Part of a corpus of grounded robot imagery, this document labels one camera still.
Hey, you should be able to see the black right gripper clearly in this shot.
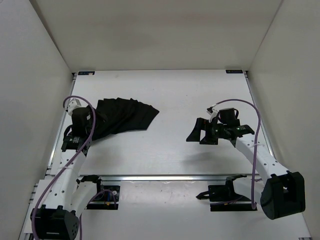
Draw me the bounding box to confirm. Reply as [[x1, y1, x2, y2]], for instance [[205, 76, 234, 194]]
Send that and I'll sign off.
[[186, 118, 227, 145]]

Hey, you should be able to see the black pleated skirt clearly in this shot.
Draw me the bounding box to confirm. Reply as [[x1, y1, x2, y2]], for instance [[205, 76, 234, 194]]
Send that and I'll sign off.
[[92, 97, 160, 141]]

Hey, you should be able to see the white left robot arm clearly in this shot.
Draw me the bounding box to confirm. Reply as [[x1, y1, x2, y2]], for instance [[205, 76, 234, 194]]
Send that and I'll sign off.
[[30, 106, 105, 240]]

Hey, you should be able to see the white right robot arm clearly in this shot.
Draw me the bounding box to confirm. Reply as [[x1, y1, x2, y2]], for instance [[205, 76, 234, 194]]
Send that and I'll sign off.
[[186, 118, 306, 220]]

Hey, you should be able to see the white left wrist connector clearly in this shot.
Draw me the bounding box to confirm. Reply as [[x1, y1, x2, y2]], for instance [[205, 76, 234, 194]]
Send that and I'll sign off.
[[65, 98, 82, 116]]

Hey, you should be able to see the blue left corner label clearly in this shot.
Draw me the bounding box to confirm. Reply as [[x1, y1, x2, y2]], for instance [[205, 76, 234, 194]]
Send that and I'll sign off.
[[77, 71, 95, 76]]

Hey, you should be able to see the blue corner label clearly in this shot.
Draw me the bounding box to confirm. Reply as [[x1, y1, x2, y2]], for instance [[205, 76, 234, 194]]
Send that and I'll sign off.
[[225, 69, 243, 74], [77, 71, 95, 76]]

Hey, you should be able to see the blue right corner label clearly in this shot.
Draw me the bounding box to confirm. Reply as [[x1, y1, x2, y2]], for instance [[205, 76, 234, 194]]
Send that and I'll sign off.
[[225, 69, 243, 74]]

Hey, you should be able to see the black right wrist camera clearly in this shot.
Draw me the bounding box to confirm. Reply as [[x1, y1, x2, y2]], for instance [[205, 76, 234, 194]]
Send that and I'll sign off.
[[218, 108, 240, 127]]

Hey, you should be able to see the aluminium table front rail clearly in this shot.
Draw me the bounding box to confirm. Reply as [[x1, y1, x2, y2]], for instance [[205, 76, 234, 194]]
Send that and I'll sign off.
[[44, 174, 266, 185]]

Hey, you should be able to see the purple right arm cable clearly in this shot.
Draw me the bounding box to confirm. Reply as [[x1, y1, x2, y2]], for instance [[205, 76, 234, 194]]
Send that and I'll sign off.
[[209, 99, 261, 210]]

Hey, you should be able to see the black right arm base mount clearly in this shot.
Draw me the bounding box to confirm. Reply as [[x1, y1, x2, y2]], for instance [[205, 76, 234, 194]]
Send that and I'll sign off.
[[196, 174, 258, 212]]

